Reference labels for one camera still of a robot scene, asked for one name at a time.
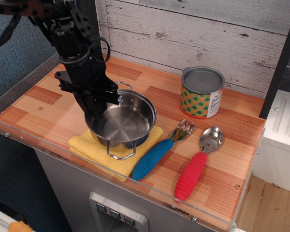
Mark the silver dispenser panel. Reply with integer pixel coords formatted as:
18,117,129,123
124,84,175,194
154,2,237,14
89,191,149,232

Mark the yellow folded rag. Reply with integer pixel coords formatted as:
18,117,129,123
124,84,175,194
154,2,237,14
68,126,163,182

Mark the blue handled fork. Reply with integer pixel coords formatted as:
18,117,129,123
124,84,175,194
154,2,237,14
131,119,197,181

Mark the white toy sink unit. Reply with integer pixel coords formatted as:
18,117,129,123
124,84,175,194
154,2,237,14
252,90,290,191

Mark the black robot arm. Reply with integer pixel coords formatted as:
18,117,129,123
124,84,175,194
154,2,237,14
0,0,121,120

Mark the clear acrylic table guard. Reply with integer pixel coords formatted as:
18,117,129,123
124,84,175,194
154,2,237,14
0,36,266,232

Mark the orange object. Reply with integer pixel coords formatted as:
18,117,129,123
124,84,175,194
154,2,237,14
8,221,33,232

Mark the red handled spoon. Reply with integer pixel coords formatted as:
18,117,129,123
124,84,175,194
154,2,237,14
174,127,223,201

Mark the white aluminium rail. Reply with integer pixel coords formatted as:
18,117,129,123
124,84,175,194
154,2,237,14
0,204,15,232

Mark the grey toy fridge cabinet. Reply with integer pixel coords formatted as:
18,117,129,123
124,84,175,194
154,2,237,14
34,148,208,232

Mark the green orange patterned can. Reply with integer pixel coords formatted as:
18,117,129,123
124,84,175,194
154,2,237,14
180,66,225,119

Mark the silver steel pot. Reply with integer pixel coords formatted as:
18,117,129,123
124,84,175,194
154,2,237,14
85,81,157,160

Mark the dark vertical post right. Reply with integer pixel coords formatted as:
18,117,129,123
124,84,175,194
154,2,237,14
259,29,290,119

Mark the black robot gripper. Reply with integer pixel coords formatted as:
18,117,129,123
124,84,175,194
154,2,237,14
55,52,122,121

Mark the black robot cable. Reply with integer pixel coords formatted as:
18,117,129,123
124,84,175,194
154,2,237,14
0,14,22,52

